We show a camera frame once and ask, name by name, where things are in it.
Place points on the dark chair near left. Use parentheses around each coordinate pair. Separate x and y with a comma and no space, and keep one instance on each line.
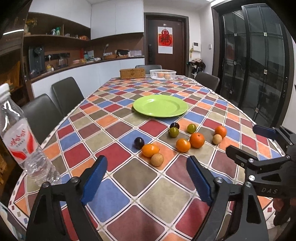
(43,116)

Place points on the orange fruit in basket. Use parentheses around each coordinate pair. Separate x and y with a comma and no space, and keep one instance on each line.
(166,76)

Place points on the small orange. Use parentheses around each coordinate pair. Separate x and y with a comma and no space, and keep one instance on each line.
(149,150)
(183,145)

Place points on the black coffee machine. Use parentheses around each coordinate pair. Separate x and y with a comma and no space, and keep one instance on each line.
(37,59)

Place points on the large orange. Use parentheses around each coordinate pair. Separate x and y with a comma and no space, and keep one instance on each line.
(221,130)
(197,140)

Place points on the green plum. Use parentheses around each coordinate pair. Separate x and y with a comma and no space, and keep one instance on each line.
(191,128)
(173,132)

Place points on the tan longan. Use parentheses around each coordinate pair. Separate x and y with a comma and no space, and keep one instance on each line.
(157,160)
(217,139)

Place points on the dark brown door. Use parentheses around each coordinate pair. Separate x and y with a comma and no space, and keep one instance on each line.
(180,24)

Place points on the green plum right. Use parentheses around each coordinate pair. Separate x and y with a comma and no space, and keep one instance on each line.
(191,128)

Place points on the checkered colourful tablecloth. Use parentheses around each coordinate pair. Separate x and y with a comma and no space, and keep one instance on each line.
(147,129)

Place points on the dark plum left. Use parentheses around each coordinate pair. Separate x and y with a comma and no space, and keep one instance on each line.
(138,143)

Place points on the green plate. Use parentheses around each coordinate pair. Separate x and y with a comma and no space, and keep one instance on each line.
(160,106)

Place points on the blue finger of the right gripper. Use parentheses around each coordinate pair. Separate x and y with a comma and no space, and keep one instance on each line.
(265,132)
(256,158)

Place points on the dark plum centre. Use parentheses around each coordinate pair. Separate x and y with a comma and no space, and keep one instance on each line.
(175,125)

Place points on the dark plum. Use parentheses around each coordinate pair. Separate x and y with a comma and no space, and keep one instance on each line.
(138,143)
(175,125)

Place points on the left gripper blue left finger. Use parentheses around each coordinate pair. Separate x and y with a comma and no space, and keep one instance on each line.
(46,221)

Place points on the green plum left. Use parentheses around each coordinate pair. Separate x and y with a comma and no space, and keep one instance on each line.
(173,132)

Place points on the red white door calendar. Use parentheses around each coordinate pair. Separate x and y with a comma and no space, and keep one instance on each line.
(165,40)

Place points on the dark chair table end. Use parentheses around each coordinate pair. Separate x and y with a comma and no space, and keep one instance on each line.
(148,68)

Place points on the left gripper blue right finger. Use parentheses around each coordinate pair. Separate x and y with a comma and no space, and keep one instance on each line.
(247,221)

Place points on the white plastic basket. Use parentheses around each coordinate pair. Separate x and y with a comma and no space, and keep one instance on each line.
(153,74)

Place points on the clear water bottle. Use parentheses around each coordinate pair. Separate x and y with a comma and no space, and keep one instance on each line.
(22,144)

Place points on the dark chair right side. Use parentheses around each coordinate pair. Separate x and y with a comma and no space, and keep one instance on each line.
(207,80)

